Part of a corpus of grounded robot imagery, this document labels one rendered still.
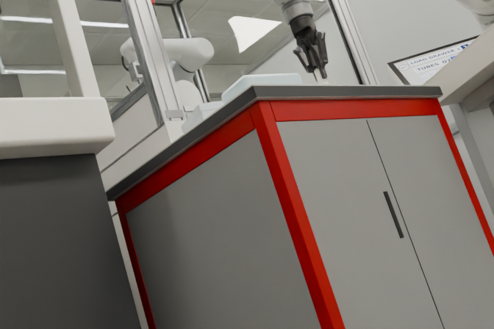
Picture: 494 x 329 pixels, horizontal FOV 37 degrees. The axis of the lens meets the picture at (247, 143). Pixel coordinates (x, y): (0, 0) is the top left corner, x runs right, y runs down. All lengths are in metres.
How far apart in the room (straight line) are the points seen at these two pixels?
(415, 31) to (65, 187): 2.76
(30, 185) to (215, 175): 0.37
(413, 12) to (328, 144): 2.62
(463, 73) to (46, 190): 1.05
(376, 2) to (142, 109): 2.33
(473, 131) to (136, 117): 1.36
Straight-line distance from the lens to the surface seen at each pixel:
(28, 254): 1.49
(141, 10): 2.17
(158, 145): 2.04
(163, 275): 1.67
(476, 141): 2.90
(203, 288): 1.56
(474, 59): 1.89
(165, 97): 2.05
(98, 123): 1.58
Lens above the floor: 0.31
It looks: 15 degrees up
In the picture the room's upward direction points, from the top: 18 degrees counter-clockwise
